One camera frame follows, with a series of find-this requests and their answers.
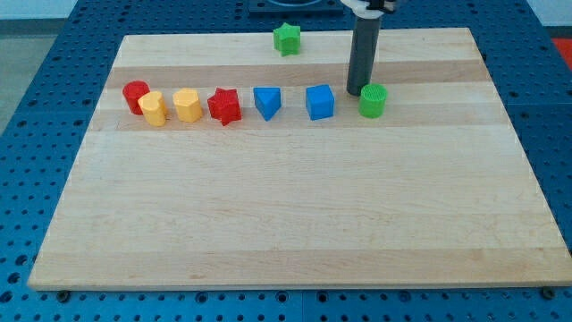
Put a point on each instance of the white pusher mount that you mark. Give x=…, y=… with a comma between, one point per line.
x=371, y=9

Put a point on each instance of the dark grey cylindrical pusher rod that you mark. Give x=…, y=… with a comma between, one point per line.
x=362, y=53

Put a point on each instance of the green star block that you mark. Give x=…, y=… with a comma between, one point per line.
x=286, y=39

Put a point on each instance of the red star block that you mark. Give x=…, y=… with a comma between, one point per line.
x=224, y=106

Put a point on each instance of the green cylinder block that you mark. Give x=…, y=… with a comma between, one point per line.
x=372, y=100

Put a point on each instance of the blue cube block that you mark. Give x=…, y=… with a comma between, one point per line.
x=319, y=102

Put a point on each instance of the blue triangle block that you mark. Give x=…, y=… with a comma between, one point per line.
x=268, y=101

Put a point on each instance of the wooden board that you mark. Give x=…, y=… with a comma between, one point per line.
x=435, y=193

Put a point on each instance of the yellow hexagon block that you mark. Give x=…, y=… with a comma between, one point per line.
x=187, y=105

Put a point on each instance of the yellow heart block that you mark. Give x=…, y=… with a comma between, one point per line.
x=153, y=108

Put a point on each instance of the red cylinder block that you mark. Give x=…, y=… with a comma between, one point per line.
x=132, y=92

